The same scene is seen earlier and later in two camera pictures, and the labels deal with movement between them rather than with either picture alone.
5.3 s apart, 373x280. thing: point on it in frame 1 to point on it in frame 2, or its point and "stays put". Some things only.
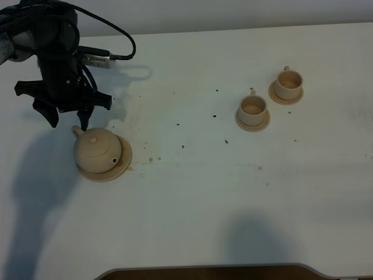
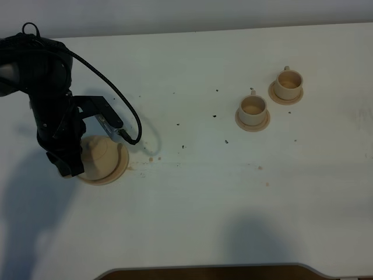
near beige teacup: (252, 109) stays put
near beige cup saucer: (253, 128) stays put
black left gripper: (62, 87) to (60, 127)
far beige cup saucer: (284, 101) stays put
